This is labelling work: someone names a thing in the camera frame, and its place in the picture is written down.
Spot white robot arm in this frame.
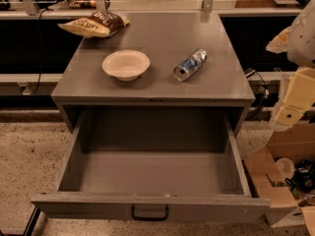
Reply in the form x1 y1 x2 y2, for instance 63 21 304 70
266 0 315 132

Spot white paper bowl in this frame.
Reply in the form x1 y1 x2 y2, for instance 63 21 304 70
102 50 151 82

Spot yellow brown chip bag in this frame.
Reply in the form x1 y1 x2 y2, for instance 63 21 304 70
58 11 130 38

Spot dark bottles in box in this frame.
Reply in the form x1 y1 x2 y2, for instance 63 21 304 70
285 159 315 194

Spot clear glass in box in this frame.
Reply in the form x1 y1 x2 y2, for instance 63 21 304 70
276 157 295 179

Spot open cardboard box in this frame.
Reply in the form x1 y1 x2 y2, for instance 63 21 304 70
244 124 315 236

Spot crushed silver blue can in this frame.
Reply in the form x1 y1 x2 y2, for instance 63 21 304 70
173 48 208 82

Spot black drawer handle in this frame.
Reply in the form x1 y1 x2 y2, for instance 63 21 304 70
130 206 169 221

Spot black cables on right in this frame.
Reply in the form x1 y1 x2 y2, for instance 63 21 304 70
244 68 271 121

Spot black cable on left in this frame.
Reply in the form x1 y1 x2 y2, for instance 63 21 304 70
31 7 55 95

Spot grey metal cabinet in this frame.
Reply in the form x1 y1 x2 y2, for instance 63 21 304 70
52 12 254 131

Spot grey top drawer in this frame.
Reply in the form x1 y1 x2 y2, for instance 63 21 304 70
31 106 270 222

